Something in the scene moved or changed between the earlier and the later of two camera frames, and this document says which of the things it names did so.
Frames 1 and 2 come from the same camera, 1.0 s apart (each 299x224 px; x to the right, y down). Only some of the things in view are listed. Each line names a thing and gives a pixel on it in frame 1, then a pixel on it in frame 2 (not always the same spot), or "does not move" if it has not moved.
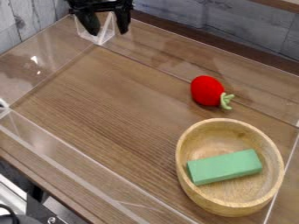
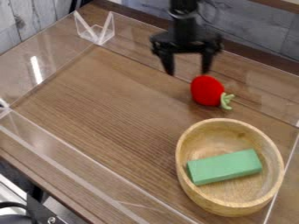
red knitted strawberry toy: [207, 90] does not move
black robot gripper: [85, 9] → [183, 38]
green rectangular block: [224, 167] does not move
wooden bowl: [228, 167] does not move
